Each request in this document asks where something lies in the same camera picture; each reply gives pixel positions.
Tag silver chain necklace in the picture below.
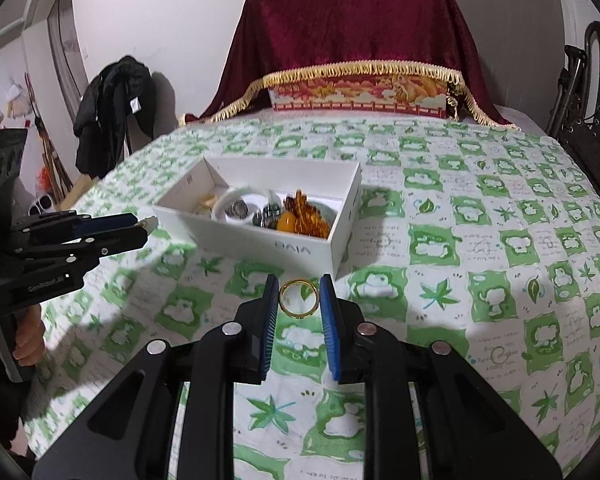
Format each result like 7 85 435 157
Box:
251 202 284 230

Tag gold ring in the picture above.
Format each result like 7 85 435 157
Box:
277 278 321 320

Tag amber bead bracelet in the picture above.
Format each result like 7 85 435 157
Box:
282 188 333 239

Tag green jade bangle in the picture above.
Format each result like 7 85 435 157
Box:
266 187 344 233

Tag white jade gold pendant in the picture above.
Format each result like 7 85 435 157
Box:
194 193 219 212

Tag person's left hand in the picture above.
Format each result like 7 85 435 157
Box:
12 304 45 366

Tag white sunglasses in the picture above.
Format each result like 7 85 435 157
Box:
28 194 55 216

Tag black jacket on chair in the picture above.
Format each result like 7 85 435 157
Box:
73 55 157 179

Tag green white patterned bedsheet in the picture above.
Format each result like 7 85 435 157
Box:
24 117 600 474

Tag white vivo cardboard box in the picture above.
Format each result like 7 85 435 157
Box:
154 156 362 276

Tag black folding chair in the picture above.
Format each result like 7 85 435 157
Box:
547 21 600 193

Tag red gold decorated box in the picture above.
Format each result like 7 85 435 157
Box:
268 75 448 118

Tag dark red velvet cloth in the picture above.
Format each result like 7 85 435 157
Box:
201 0 510 128

